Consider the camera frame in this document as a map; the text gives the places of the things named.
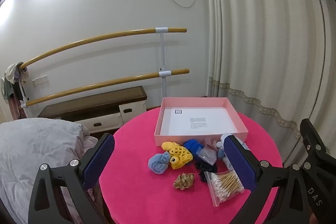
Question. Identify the short wooden ballet bar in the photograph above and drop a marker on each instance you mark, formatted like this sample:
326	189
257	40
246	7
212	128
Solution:
105	84

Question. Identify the bag of cotton swabs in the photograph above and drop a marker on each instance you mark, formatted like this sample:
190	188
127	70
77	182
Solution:
223	184

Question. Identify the grey quilt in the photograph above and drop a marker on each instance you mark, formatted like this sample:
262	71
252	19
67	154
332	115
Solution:
31	148

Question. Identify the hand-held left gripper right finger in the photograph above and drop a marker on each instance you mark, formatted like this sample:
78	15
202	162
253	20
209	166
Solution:
240	163

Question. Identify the pink cardboard box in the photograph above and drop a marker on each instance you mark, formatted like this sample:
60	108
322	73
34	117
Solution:
170	138

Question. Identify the dark wooden bench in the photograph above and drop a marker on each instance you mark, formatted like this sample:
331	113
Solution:
92	103

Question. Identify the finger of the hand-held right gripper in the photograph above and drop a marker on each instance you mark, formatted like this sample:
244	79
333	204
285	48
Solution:
311	137

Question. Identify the white wall switch panel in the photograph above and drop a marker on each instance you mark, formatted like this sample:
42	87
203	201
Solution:
40	80

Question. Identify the yellow crochet fish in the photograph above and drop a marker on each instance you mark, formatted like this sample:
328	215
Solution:
178	153

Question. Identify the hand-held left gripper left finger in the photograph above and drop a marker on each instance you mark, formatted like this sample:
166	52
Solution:
98	161

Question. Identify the blue yarn knot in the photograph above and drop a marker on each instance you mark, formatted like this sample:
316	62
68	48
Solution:
191	146

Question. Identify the white blue-trimmed cloth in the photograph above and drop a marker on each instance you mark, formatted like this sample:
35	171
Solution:
221	153

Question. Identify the black scrunchie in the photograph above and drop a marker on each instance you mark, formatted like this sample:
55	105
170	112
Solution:
204	166

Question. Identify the long wooden ballet bar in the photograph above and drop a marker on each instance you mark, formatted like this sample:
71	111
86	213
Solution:
105	36

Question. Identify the light blue fabric ball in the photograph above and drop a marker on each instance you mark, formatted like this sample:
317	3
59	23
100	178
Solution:
157	163

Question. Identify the tall white bar post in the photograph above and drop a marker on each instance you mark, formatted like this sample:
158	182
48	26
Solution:
162	56

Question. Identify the white drawer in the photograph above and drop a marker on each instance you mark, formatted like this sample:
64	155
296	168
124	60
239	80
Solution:
131	109
105	121

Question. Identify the hanging clothes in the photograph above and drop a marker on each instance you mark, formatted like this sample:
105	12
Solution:
11	74

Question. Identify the white curtain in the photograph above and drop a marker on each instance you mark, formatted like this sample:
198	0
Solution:
262	43

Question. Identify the short white bar post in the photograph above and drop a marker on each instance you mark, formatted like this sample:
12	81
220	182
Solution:
23	104

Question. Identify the white printed paper sheet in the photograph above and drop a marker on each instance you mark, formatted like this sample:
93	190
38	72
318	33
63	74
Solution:
183	124

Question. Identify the tan scrunchie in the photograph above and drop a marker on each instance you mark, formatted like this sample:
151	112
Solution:
182	180

